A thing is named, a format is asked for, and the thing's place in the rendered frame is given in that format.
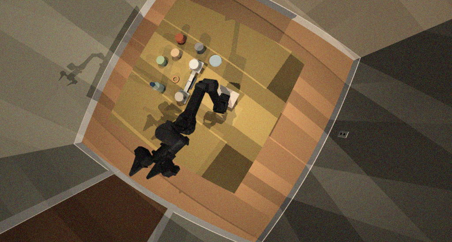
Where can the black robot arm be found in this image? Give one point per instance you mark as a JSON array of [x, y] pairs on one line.
[[170, 132]]

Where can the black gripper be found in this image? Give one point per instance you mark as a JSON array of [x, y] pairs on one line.
[[143, 159]]

